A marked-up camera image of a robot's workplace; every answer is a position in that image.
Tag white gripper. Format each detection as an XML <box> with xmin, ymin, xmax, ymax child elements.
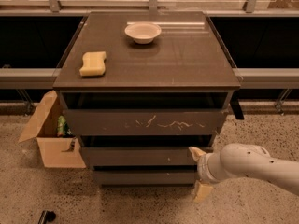
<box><xmin>189</xmin><ymin>147</ymin><xmax>219</xmax><ymax>203</ymax></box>

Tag grey drawer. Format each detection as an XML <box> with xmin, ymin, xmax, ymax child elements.
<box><xmin>80</xmin><ymin>147</ymin><xmax>195</xmax><ymax>167</ymax></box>
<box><xmin>93</xmin><ymin>171</ymin><xmax>198</xmax><ymax>186</ymax></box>
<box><xmin>64</xmin><ymin>109</ymin><xmax>227</xmax><ymax>136</ymax></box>

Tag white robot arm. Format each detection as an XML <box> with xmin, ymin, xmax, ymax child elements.
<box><xmin>189</xmin><ymin>143</ymin><xmax>299</xmax><ymax>203</ymax></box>

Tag grey bottom drawer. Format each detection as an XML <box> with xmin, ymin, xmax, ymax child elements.
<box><xmin>93</xmin><ymin>171</ymin><xmax>198</xmax><ymax>186</ymax></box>

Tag dark grey drawer cabinet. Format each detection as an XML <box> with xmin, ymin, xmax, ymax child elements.
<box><xmin>53</xmin><ymin>12</ymin><xmax>240</xmax><ymax>174</ymax></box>

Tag grey top drawer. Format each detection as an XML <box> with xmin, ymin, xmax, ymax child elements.
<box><xmin>64</xmin><ymin>109</ymin><xmax>227</xmax><ymax>136</ymax></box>

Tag open cardboard box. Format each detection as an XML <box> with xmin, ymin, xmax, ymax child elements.
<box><xmin>19</xmin><ymin>91</ymin><xmax>86</xmax><ymax>168</ymax></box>

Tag green snack bag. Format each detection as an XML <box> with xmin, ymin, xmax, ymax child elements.
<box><xmin>57</xmin><ymin>116</ymin><xmax>72</xmax><ymax>137</ymax></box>

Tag white ceramic bowl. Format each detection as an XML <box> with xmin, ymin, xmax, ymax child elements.
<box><xmin>124</xmin><ymin>22</ymin><xmax>162</xmax><ymax>44</ymax></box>

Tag yellow sponge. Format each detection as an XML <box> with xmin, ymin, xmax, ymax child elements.
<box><xmin>79</xmin><ymin>51</ymin><xmax>107</xmax><ymax>77</ymax></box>

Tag black object on floor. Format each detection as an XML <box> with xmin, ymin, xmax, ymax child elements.
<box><xmin>38</xmin><ymin>210</ymin><xmax>56</xmax><ymax>224</ymax></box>

